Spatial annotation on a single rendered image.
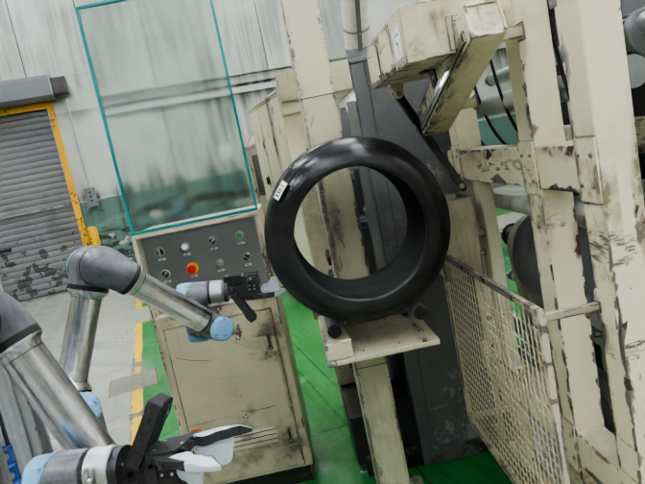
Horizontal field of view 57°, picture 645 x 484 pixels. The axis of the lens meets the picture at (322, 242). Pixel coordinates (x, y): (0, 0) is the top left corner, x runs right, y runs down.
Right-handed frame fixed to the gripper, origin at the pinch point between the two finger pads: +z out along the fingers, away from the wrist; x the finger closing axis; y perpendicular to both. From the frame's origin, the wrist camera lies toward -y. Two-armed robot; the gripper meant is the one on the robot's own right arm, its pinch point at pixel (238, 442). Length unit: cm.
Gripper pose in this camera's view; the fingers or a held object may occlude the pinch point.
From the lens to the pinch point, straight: 95.9
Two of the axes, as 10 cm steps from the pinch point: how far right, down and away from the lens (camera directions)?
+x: -1.7, 0.5, -9.8
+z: 9.7, -1.7, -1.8
